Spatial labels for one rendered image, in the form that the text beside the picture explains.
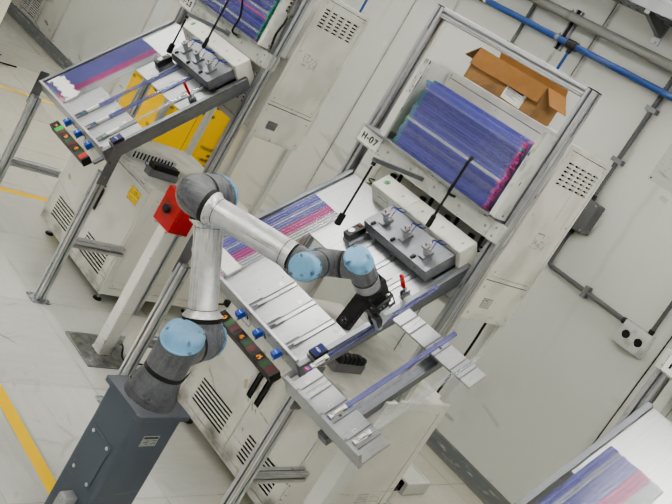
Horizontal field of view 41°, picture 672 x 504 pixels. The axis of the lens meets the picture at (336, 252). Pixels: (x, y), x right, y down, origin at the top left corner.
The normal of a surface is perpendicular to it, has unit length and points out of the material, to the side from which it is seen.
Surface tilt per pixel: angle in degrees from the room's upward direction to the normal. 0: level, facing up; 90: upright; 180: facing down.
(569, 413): 90
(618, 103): 90
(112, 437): 90
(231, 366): 90
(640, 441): 44
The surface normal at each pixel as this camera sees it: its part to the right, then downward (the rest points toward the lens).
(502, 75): -0.52, -0.29
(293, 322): -0.06, -0.73
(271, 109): 0.58, 0.53
